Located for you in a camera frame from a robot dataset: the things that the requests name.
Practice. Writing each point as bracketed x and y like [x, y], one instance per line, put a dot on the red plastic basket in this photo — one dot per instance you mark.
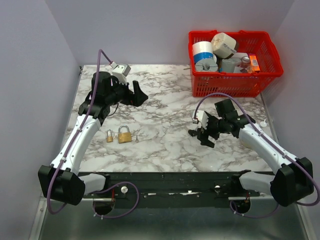
[239, 85]

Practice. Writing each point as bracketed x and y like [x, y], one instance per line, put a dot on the grey box in basket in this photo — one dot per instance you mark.
[228, 65]

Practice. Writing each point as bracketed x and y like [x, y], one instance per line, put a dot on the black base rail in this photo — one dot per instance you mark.
[172, 189]

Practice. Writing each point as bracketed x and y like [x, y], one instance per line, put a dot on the white plastic bottle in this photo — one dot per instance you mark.
[263, 124]

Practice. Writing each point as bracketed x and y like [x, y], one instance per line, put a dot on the black padlock with keys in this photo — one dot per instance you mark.
[195, 133]

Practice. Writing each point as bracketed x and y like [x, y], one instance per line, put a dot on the small metal can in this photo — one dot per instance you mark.
[245, 60]

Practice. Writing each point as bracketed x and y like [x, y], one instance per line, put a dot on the large brass padlock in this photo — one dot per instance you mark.
[124, 134]

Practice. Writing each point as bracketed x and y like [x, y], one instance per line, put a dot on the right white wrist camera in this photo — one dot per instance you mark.
[200, 118]

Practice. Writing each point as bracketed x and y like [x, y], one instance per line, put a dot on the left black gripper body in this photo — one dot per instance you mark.
[122, 94]

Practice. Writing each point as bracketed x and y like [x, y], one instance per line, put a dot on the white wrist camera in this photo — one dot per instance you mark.
[200, 118]
[120, 71]

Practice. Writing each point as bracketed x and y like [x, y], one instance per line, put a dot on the white blue tape roll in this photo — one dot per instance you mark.
[202, 50]

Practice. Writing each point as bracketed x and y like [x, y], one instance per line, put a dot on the beige paper roll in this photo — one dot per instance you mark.
[223, 45]

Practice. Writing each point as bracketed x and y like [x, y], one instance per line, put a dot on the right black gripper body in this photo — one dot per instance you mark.
[214, 126]

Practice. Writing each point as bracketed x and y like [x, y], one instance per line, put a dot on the orange small box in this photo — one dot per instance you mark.
[254, 63]

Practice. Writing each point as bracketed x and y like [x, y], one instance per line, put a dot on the small brass padlock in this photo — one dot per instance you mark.
[110, 136]

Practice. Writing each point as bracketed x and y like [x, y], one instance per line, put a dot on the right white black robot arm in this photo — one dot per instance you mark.
[292, 178]

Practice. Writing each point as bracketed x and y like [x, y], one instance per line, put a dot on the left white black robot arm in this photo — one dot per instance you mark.
[60, 181]

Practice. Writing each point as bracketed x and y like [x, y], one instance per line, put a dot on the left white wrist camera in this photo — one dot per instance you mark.
[120, 71]

